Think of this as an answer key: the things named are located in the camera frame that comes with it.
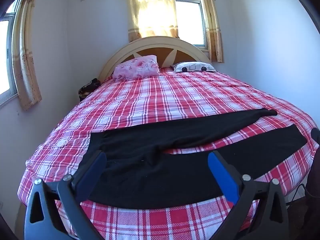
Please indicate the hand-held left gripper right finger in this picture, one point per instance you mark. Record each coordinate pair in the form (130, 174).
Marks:
(217, 167)

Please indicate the black pants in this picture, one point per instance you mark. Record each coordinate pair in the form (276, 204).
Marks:
(162, 175)

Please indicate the red plaid bed sheet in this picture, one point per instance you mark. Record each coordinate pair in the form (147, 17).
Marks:
(150, 97)

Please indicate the cream wooden headboard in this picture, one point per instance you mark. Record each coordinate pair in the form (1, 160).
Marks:
(150, 43)

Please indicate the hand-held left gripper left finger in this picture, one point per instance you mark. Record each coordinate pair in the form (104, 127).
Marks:
(98, 163)

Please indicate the dark cloth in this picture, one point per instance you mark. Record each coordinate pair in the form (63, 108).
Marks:
(87, 88)

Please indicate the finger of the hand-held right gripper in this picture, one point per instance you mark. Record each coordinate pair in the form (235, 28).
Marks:
(316, 135)

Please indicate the yellow patterned curtain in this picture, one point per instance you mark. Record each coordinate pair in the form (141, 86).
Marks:
(215, 30)
(150, 10)
(26, 67)

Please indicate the pink floral pillow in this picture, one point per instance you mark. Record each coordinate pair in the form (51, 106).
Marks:
(137, 66)

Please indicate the white patterned pillow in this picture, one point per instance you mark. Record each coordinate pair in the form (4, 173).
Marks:
(193, 67)

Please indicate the person's dark clothing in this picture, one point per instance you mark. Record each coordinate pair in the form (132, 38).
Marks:
(314, 180)

